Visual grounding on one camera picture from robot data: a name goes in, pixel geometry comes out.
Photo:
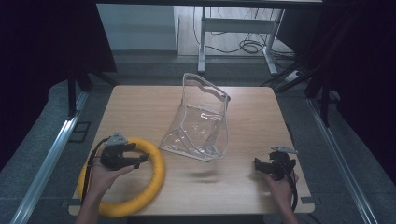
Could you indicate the white power strip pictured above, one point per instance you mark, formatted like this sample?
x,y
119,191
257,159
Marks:
x,y
293,76

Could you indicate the clear plastic zipper bag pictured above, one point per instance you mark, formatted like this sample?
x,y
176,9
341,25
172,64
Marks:
x,y
202,130

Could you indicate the white metal desk frame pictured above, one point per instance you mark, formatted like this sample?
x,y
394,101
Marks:
x,y
236,25

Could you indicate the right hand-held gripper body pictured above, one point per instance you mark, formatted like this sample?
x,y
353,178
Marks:
x,y
281,163

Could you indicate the person's right hand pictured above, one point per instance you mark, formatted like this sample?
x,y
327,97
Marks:
x,y
280,191

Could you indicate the black metal stand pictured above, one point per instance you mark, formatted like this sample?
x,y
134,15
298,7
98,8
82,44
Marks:
x,y
72,93
323,93

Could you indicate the aluminium floor rail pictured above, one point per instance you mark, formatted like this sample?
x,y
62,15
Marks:
x,y
342,161
46,161

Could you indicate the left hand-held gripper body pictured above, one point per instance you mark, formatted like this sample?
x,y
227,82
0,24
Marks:
x,y
113,154

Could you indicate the person's left hand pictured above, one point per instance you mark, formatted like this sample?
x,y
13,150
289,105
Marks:
x,y
104,180

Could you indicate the dark curtain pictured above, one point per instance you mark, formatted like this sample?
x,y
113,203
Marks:
x,y
364,77
46,62

